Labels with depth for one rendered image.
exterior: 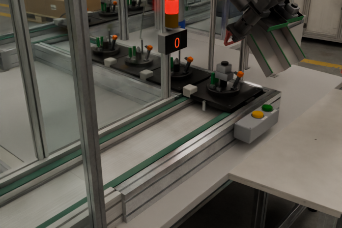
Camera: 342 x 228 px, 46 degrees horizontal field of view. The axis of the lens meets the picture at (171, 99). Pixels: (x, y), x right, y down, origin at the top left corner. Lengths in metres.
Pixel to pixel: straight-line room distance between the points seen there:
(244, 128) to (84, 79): 0.76
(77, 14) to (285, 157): 0.96
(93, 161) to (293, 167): 0.76
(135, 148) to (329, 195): 0.64
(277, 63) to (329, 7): 3.72
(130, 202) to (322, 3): 4.71
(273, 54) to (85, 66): 1.21
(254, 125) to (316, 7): 4.23
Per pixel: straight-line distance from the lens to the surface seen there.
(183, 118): 1.57
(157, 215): 1.21
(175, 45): 1.51
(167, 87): 1.61
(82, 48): 0.82
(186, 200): 1.26
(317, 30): 5.66
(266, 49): 1.89
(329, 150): 1.59
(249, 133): 1.45
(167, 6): 1.48
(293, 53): 2.03
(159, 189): 1.24
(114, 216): 1.16
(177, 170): 1.27
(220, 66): 1.63
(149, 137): 1.45
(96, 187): 0.98
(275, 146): 1.55
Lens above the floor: 1.67
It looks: 26 degrees down
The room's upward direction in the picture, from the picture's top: straight up
